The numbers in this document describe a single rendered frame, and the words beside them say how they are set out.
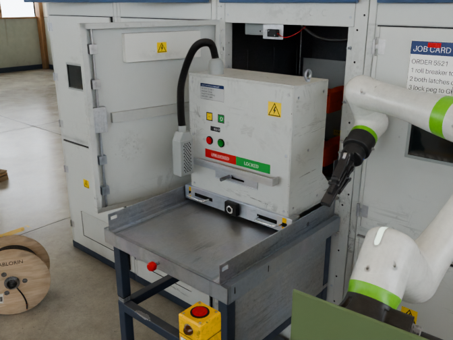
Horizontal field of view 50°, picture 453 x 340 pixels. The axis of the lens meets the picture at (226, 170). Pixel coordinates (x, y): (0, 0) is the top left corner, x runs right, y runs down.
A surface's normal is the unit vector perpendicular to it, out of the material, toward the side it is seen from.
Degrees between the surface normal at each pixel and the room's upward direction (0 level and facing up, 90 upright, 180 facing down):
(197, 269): 0
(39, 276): 90
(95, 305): 0
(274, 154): 90
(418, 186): 90
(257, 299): 90
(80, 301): 0
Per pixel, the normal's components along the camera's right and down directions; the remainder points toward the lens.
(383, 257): -0.33, -0.44
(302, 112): 0.75, 0.21
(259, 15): -0.66, 0.25
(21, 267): 0.34, 0.31
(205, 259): 0.00, -0.95
